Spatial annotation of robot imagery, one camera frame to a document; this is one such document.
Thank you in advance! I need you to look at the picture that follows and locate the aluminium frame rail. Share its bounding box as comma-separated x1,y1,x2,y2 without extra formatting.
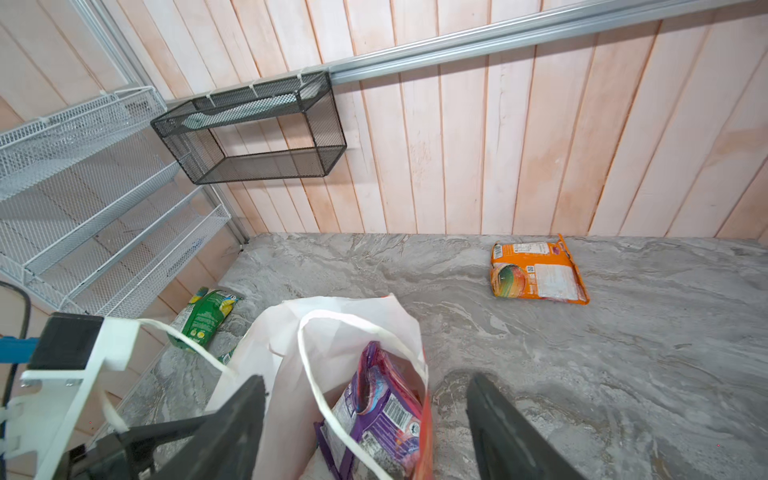
74,1,735,235

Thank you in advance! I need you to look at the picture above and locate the purple candy bag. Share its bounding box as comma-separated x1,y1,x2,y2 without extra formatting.
332,341,423,479

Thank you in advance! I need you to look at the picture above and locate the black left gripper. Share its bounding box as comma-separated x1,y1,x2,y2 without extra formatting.
53,415,209,479

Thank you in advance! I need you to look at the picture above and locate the white wire mesh shelf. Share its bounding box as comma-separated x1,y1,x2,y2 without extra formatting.
1,86,230,317

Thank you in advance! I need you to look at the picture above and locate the orange candy bag by wall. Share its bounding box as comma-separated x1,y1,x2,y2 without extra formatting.
490,235,590,305

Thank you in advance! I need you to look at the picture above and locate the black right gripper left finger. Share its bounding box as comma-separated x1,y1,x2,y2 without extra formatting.
151,375,266,479

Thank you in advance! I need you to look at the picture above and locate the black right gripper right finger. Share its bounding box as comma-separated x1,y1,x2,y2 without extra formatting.
466,373,583,480

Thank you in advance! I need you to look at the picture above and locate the green candy bag far left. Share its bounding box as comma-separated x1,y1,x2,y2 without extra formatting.
171,287,241,349

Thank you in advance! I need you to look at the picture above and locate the black wire mesh basket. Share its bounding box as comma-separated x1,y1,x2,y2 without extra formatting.
151,72,347,185

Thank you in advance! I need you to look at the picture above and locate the red paper bag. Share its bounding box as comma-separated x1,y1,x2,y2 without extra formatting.
206,295,428,479

